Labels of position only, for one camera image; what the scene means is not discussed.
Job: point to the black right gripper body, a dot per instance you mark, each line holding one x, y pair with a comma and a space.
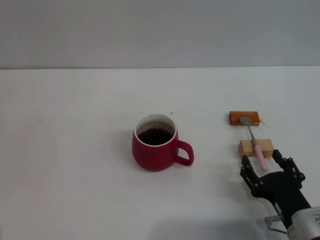
282, 190

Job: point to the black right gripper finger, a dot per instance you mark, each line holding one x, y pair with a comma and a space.
250, 173
291, 166

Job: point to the red ceramic coffee cup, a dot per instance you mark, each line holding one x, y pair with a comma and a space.
152, 157

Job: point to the light wooden notched block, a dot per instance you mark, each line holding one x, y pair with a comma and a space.
246, 148

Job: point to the orange-brown wooden block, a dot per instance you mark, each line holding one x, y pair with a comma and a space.
235, 117

